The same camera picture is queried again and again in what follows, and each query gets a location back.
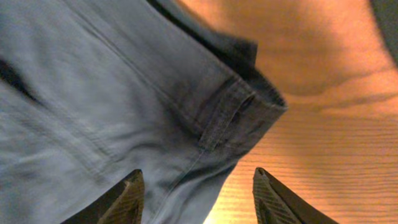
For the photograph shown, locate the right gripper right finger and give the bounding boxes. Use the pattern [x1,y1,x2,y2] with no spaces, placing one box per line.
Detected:
[252,167,338,224]

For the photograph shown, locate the dark navy shorts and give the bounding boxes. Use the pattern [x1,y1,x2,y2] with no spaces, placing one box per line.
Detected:
[1,1,286,223]

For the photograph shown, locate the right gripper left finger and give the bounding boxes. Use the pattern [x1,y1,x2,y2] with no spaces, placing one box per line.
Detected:
[62,169,145,224]

